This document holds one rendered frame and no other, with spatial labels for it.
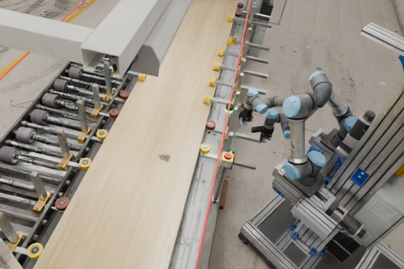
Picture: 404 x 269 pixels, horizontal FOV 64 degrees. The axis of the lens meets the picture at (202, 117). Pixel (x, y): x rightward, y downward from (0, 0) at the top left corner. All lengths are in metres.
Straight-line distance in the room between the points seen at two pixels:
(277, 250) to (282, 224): 0.26
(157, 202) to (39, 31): 1.67
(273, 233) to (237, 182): 0.70
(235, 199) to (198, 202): 0.87
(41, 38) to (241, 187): 2.96
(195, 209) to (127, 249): 0.66
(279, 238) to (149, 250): 1.33
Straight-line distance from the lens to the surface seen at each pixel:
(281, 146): 3.91
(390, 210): 2.28
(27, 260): 2.34
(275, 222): 3.06
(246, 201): 3.34
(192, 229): 2.41
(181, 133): 2.52
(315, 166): 2.16
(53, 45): 0.64
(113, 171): 2.31
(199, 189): 2.57
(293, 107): 1.90
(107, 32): 0.62
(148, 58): 0.75
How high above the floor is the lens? 2.78
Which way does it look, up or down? 45 degrees down
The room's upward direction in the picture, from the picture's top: 10 degrees clockwise
